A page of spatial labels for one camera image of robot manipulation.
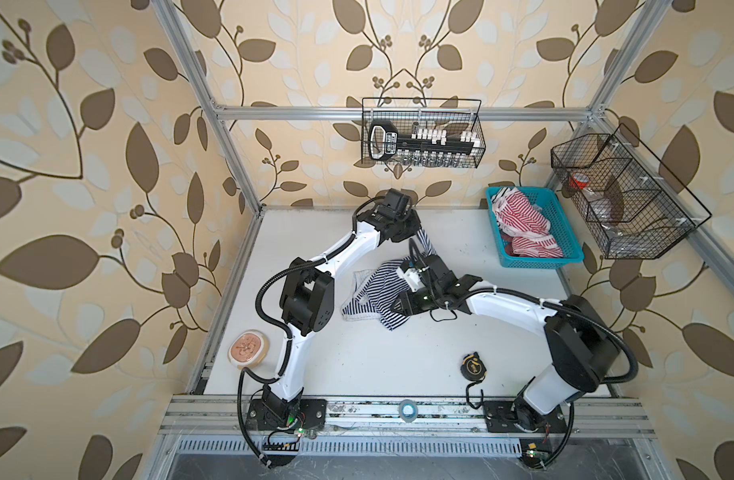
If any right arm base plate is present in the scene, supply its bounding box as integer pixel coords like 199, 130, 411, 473
482, 400, 568, 435

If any black white tool rack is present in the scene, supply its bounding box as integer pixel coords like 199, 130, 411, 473
365, 120, 486, 161

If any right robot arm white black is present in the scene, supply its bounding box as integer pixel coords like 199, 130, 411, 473
391, 255, 639, 431

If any black wire basket wall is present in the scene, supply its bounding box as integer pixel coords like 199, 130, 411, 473
551, 123, 711, 260
361, 96, 486, 169

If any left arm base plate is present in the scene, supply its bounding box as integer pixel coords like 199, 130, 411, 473
245, 398, 328, 431

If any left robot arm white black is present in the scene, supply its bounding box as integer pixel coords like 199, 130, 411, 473
252, 189, 421, 422

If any red white striped tank top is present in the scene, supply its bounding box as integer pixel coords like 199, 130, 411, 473
491, 187, 563, 259

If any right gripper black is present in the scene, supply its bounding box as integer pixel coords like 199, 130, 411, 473
389, 286, 442, 316

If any teal plastic basket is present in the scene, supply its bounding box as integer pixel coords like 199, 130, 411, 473
485, 186, 584, 270

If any aluminium front rail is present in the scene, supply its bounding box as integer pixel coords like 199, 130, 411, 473
160, 395, 656, 439

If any black wire basket back wall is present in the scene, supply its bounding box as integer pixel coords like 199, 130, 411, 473
361, 96, 486, 169

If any red cap plastic bottle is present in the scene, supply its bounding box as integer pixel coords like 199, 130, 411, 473
568, 173, 612, 222

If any black wire basket right wall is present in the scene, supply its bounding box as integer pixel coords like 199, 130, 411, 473
551, 123, 711, 260

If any blue white striped tank top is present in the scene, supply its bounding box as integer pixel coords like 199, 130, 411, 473
341, 255, 410, 331

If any small tape roll on rail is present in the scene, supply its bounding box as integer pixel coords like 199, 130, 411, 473
398, 399, 419, 423

